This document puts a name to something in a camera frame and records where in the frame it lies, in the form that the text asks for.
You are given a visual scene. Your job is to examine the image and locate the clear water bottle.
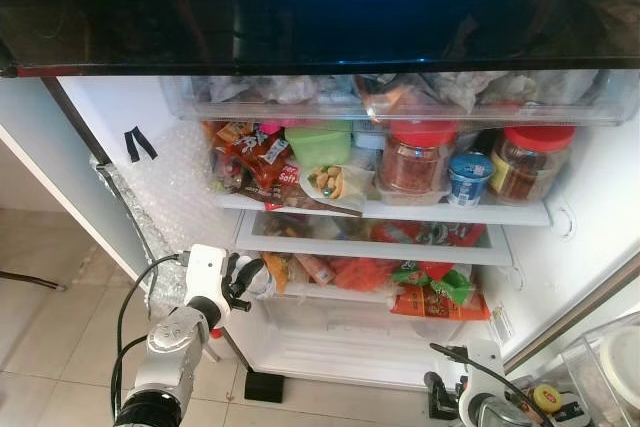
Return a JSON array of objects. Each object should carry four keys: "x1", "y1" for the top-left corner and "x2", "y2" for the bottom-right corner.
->
[{"x1": 243, "y1": 260, "x2": 279, "y2": 300}]

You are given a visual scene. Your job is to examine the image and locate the black fridge foot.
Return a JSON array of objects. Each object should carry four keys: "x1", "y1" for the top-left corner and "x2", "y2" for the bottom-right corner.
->
[{"x1": 243, "y1": 370, "x2": 287, "y2": 405}]

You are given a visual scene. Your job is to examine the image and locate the clear shallow fridge drawer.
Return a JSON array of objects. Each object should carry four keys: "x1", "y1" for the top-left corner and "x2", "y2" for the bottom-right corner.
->
[{"x1": 233, "y1": 209, "x2": 514, "y2": 268}]

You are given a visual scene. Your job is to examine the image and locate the clear fridge door bin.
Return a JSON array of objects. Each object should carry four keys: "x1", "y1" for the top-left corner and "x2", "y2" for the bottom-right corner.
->
[{"x1": 558, "y1": 312, "x2": 640, "y2": 427}]

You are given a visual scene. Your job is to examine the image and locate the clear fridge drawer with bags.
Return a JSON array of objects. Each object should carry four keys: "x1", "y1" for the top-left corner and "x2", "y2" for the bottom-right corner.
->
[{"x1": 160, "y1": 65, "x2": 640, "y2": 126}]

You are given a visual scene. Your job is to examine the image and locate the white fridge shelf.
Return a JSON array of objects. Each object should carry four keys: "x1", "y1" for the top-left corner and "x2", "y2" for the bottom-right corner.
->
[{"x1": 213, "y1": 190, "x2": 554, "y2": 229}]

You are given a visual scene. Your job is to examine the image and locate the fridge lower door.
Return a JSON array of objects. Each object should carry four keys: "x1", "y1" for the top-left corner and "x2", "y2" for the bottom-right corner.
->
[{"x1": 500, "y1": 252, "x2": 640, "y2": 427}]

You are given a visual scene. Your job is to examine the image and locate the black and white fridge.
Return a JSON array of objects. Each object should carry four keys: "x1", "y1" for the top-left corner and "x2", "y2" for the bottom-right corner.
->
[{"x1": 0, "y1": 0, "x2": 640, "y2": 403}]

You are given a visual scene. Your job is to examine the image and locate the orange yellow snack packet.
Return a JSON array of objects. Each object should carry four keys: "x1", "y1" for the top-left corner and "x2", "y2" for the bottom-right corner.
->
[{"x1": 262, "y1": 250, "x2": 293, "y2": 294}]

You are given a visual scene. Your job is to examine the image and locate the pink sausage pack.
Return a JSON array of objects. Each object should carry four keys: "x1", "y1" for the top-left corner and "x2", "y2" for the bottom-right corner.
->
[{"x1": 293, "y1": 250, "x2": 338, "y2": 288}]

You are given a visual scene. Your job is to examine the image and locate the orange noodle packet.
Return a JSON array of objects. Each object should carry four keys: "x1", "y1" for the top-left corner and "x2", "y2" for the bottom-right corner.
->
[{"x1": 390, "y1": 285, "x2": 493, "y2": 322}]

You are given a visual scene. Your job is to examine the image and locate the bubble wrap sheet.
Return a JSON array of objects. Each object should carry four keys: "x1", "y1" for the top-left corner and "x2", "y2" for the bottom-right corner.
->
[{"x1": 95, "y1": 119, "x2": 223, "y2": 313}]

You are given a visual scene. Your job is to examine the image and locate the red Soft-print packet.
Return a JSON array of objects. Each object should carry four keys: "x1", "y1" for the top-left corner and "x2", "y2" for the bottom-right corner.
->
[{"x1": 262, "y1": 159, "x2": 308, "y2": 210}]

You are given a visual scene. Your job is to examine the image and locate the yellow cap bottle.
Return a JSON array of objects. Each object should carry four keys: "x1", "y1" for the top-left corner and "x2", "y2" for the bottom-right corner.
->
[{"x1": 530, "y1": 382, "x2": 586, "y2": 426}]

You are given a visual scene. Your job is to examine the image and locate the white deep crisper drawer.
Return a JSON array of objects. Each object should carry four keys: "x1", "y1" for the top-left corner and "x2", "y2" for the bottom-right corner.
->
[{"x1": 232, "y1": 287, "x2": 506, "y2": 390}]

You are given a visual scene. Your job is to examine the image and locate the orange-red snack bag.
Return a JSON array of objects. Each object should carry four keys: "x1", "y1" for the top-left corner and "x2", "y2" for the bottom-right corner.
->
[{"x1": 330, "y1": 255, "x2": 398, "y2": 294}]

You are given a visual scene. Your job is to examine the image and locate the green snack bag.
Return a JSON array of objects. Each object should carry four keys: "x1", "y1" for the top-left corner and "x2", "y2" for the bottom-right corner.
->
[{"x1": 390, "y1": 261, "x2": 474, "y2": 306}]

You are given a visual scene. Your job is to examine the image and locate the wrap picture food packet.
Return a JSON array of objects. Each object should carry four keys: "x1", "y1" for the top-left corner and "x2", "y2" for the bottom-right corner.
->
[{"x1": 298, "y1": 161, "x2": 376, "y2": 216}]

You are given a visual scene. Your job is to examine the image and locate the green plastic container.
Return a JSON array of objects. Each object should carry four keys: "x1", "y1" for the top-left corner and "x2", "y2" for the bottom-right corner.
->
[{"x1": 284, "y1": 120, "x2": 354, "y2": 170}]

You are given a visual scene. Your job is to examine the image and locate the black tape strips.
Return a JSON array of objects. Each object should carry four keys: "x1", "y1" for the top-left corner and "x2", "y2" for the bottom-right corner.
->
[{"x1": 123, "y1": 126, "x2": 160, "y2": 164}]

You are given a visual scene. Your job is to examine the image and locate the red black snack packet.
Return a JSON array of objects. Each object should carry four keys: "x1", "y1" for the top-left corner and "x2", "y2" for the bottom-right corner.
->
[{"x1": 368, "y1": 219, "x2": 488, "y2": 248}]

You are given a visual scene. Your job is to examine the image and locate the clear plastic food box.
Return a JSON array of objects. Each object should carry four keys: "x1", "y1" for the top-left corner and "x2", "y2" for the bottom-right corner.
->
[{"x1": 372, "y1": 179, "x2": 453, "y2": 208}]

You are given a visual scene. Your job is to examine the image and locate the white lid container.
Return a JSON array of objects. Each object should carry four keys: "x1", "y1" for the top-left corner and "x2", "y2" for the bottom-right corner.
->
[{"x1": 590, "y1": 325, "x2": 640, "y2": 410}]

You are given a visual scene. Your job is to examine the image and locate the red-lid plastic jar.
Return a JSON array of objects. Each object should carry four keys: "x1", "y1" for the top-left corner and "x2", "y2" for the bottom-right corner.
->
[{"x1": 377, "y1": 120, "x2": 458, "y2": 195}]

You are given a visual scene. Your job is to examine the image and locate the blue yogurt cup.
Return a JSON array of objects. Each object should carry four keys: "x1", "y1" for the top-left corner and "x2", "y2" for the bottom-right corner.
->
[{"x1": 446, "y1": 151, "x2": 494, "y2": 209}]

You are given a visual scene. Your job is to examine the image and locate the red-lid jar yellow label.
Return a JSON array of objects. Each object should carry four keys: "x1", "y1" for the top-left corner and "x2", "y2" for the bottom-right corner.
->
[{"x1": 489, "y1": 124, "x2": 578, "y2": 205}]

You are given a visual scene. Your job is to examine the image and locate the black glossy freezer door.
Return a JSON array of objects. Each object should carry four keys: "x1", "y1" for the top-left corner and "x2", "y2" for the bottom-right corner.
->
[{"x1": 0, "y1": 0, "x2": 640, "y2": 78}]

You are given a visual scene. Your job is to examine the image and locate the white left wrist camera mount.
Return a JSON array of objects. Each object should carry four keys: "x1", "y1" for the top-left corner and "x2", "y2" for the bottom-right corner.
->
[{"x1": 183, "y1": 243, "x2": 239, "y2": 310}]

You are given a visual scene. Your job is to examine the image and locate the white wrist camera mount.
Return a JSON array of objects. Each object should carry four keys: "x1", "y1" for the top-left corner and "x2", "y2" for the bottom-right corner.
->
[
  {"x1": 183, "y1": 243, "x2": 239, "y2": 310},
  {"x1": 462, "y1": 340, "x2": 504, "y2": 396}
]

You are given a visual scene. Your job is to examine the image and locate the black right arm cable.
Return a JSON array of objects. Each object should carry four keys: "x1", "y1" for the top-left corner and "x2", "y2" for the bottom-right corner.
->
[{"x1": 428, "y1": 342, "x2": 556, "y2": 427}]

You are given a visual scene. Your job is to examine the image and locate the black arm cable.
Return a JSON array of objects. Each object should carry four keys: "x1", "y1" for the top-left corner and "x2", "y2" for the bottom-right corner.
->
[
  {"x1": 108, "y1": 252, "x2": 191, "y2": 420},
  {"x1": 428, "y1": 342, "x2": 556, "y2": 427}
]

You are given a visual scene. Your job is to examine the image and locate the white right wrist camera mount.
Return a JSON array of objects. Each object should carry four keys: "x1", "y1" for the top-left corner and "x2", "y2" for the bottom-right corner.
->
[{"x1": 462, "y1": 340, "x2": 504, "y2": 396}]

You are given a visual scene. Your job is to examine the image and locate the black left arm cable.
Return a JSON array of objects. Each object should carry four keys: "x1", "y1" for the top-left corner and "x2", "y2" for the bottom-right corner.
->
[{"x1": 108, "y1": 252, "x2": 191, "y2": 420}]

